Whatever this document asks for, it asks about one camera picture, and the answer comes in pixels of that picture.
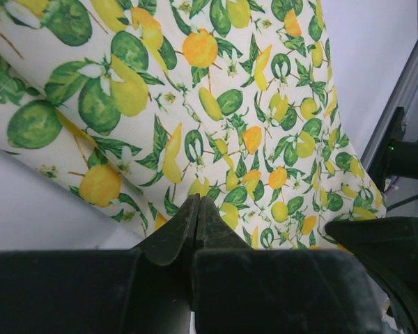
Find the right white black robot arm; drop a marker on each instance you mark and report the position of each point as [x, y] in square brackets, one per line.
[395, 157]

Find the lemon print skirt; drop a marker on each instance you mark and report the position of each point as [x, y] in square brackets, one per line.
[135, 105]

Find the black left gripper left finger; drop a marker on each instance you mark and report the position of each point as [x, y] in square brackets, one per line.
[144, 289]

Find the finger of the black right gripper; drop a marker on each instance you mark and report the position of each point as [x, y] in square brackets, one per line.
[388, 249]

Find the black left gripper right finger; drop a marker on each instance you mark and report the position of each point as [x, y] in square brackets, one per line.
[241, 290]

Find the aluminium front rail frame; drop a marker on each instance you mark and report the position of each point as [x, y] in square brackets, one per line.
[401, 96]

